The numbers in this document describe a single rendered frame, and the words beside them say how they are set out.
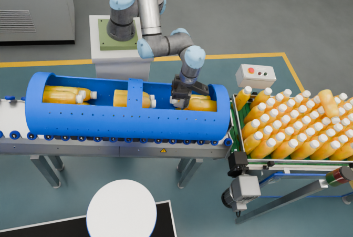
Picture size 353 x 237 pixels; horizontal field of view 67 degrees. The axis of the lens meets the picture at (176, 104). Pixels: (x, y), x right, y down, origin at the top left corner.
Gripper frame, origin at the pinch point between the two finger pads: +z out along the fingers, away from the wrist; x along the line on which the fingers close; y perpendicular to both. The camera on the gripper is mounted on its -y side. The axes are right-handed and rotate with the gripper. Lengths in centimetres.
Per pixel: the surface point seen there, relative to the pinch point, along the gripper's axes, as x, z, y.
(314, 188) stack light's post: 37, 10, -64
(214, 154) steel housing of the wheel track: 13.2, 29.9, -23.2
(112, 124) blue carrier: 12.5, 0.1, 32.0
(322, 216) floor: 33, 116, -145
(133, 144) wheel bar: 11.3, 23.4, 21.9
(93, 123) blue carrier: 12.4, 0.0, 39.8
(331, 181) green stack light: 37, -3, -63
